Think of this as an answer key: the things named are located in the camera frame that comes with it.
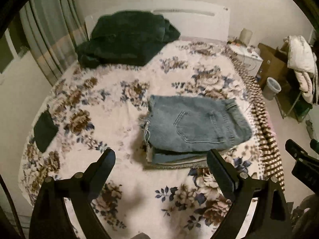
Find dark green blanket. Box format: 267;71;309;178
75;10;181;68

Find brown checkered bedsheet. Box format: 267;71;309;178
230;55;286;192

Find white nightstand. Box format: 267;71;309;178
229;43;264;76

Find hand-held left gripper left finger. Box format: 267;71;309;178
29;148;116;239

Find grey waste bin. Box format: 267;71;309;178
263;77;282;100

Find white jar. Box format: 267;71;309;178
240;28;253;46

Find small dark cloth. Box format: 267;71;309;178
33;111;59;153

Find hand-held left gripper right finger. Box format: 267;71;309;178
207;149;292;239

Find grey striped curtain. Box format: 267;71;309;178
19;0;88;86

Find cardboard box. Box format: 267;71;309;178
257;42;291;87

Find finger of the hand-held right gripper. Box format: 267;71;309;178
285;139;319;195

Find white headboard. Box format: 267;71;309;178
85;6;230;41

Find blue denim pants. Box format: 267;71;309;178
140;95;253;171

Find floral bed blanket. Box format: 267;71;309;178
19;40;271;235

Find metal clothes rack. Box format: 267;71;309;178
275;70;317;123

